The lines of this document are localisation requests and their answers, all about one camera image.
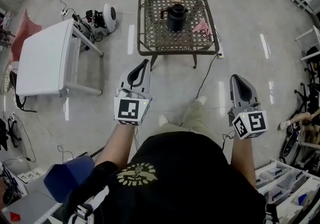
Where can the black office chair base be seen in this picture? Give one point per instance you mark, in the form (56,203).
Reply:
(303,98)

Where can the person's right forearm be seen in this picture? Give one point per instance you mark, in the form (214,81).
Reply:
(243,160)

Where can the white storage bin rack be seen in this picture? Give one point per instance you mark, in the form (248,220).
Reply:
(287,190)

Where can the person's left forearm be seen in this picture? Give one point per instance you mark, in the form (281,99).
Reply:
(117,143)

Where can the white table frame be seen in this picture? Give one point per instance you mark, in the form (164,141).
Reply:
(310,43)

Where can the red fabric bag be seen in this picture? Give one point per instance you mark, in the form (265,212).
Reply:
(25,33)

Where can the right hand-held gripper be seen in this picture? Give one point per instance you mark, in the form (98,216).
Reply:
(251,124)

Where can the person's black shirt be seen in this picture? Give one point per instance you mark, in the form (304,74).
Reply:
(170,183)

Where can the brown lattice metal table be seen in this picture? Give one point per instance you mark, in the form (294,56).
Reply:
(155,36)

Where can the person's white shoe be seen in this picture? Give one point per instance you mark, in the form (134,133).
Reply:
(201,99)
(162,120)

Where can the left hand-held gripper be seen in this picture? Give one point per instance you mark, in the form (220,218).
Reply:
(127,110)

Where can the person's white right shoe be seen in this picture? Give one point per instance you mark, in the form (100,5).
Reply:
(201,99)

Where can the white printed board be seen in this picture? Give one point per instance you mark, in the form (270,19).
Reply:
(29,176)

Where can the blue plastic chair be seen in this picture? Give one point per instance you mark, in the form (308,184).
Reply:
(67,175)

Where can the white plastic table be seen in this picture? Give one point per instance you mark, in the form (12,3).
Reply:
(42,61)

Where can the black swivel chair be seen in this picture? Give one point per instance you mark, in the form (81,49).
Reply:
(7,130)

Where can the person's white left shoe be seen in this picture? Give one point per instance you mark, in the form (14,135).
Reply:
(162,120)

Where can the person's khaki trousers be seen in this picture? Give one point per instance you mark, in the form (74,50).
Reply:
(195,120)

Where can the black kettle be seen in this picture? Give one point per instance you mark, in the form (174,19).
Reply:
(176,19)

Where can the grey desk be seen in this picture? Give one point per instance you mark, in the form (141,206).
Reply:
(27,205)

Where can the white round fan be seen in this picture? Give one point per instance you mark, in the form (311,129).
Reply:
(110,18)

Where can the long white power strip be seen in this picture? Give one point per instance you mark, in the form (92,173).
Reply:
(220,49)

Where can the pink cloth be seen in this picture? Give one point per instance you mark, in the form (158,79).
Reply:
(202,28)

